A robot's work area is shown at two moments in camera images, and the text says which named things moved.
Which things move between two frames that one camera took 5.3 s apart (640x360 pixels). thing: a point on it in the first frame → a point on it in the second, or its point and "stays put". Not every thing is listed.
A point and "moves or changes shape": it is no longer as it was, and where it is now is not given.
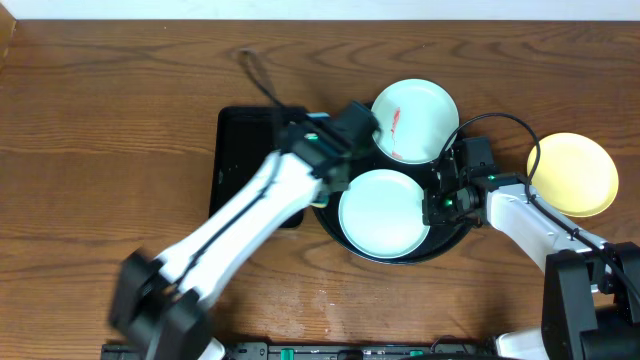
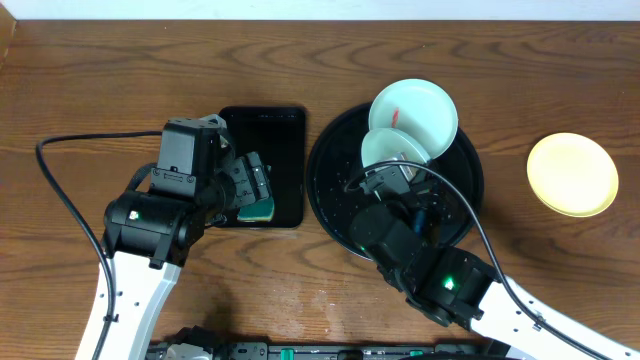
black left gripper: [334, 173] → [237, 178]
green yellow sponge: [321, 199] moves or changes shape
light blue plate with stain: [417, 118] stays put
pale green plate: [381, 214] moves or changes shape
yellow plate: [575, 175] stays put
